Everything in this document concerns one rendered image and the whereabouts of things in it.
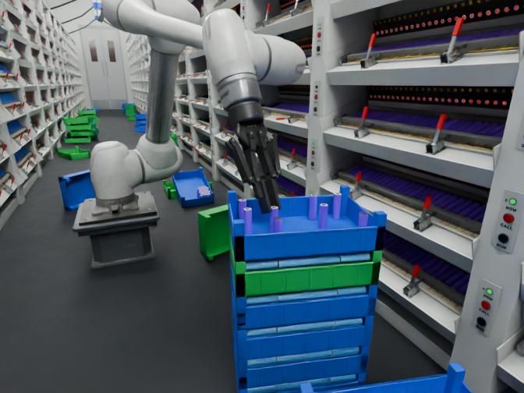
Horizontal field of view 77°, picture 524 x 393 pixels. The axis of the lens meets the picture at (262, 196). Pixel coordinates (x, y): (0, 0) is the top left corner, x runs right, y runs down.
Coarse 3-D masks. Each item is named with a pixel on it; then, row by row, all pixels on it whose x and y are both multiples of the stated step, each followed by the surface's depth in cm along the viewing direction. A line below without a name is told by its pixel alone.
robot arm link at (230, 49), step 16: (208, 16) 70; (224, 16) 69; (208, 32) 70; (224, 32) 68; (240, 32) 69; (208, 48) 70; (224, 48) 68; (240, 48) 69; (256, 48) 72; (208, 64) 71; (224, 64) 69; (240, 64) 69; (256, 64) 72
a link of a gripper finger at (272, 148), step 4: (276, 136) 76; (272, 140) 75; (276, 140) 75; (268, 144) 76; (272, 144) 75; (276, 144) 75; (268, 148) 76; (272, 148) 75; (276, 148) 75; (268, 152) 76; (272, 152) 75; (276, 152) 75; (272, 156) 75; (276, 156) 75; (272, 160) 75; (276, 160) 74; (272, 164) 75; (276, 164) 74; (276, 168) 74; (280, 168) 75; (276, 172) 74; (280, 172) 74
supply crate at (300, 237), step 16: (256, 208) 81; (288, 208) 83; (304, 208) 83; (352, 208) 80; (240, 224) 61; (256, 224) 79; (288, 224) 79; (304, 224) 79; (336, 224) 79; (352, 224) 79; (368, 224) 72; (384, 224) 65; (240, 240) 62; (256, 240) 62; (272, 240) 63; (288, 240) 63; (304, 240) 64; (320, 240) 64; (336, 240) 65; (352, 240) 65; (368, 240) 66; (240, 256) 63; (256, 256) 63; (272, 256) 64; (288, 256) 64; (304, 256) 65
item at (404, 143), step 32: (384, 96) 111; (416, 96) 99; (448, 96) 90; (480, 96) 82; (352, 128) 110; (384, 128) 100; (416, 128) 89; (448, 128) 84; (480, 128) 79; (416, 160) 84; (448, 160) 75; (480, 160) 71
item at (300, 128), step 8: (272, 96) 181; (280, 96) 178; (288, 96) 171; (296, 96) 163; (304, 96) 157; (264, 104) 178; (264, 120) 162; (272, 120) 154; (280, 120) 150; (272, 128) 158; (280, 128) 150; (288, 128) 142; (296, 128) 135; (304, 128) 129; (304, 136) 132
